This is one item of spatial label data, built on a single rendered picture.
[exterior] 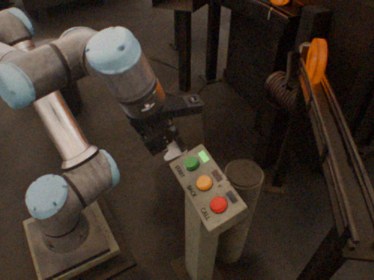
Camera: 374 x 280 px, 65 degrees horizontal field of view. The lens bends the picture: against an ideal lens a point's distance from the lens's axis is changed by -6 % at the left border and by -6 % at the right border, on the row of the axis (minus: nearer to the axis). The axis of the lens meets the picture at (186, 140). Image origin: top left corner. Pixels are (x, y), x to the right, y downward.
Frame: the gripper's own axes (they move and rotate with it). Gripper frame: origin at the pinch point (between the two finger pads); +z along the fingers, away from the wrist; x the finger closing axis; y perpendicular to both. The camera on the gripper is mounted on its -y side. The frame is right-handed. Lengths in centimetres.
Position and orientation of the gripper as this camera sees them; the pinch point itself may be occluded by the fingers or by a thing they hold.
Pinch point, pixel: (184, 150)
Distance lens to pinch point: 80.7
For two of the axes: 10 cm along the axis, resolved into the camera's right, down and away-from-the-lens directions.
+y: -8.5, 5.3, -0.5
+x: 4.3, 6.3, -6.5
